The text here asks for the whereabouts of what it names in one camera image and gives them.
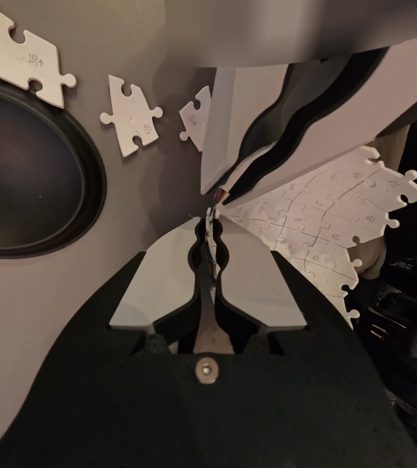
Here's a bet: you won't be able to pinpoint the black plastic crate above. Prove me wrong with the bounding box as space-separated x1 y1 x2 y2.
388 256 417 289

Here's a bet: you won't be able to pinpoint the person's beige trousers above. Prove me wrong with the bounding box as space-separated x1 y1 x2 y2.
351 124 412 280

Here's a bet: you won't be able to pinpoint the partly built white puzzle ball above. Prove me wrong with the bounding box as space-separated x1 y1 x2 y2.
204 146 417 331

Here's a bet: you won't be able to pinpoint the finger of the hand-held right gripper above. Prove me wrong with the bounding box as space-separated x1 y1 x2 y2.
224 40 417 205
200 63 291 195

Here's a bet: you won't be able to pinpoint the white puzzle piece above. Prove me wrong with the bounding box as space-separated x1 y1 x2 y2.
179 86 213 152
100 75 164 158

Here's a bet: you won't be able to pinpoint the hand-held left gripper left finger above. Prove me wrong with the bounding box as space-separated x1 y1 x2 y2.
109 216 207 335

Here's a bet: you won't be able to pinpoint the black round tray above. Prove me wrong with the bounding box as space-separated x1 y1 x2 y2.
0 67 107 259

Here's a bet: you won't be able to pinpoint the white joined puzzle pieces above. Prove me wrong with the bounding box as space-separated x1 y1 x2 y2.
0 0 77 109

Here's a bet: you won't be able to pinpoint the black bag with yellow trim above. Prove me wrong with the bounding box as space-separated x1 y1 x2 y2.
362 292 414 346

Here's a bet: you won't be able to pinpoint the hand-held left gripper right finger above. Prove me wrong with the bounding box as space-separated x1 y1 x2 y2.
213 217 308 335

